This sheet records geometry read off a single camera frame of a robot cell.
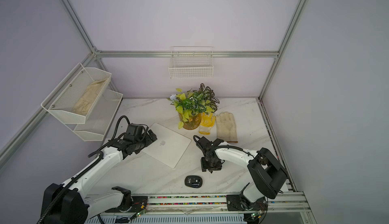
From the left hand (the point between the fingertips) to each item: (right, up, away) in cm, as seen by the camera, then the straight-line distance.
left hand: (150, 141), depth 85 cm
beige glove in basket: (-32, +24, -6) cm, 40 cm away
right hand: (+34, -16, -1) cm, 38 cm away
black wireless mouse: (+25, -20, -7) cm, 33 cm away
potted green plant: (+23, +21, -1) cm, 31 cm away
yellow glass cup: (+34, +10, +20) cm, 40 cm away
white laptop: (+9, -5, +8) cm, 13 cm away
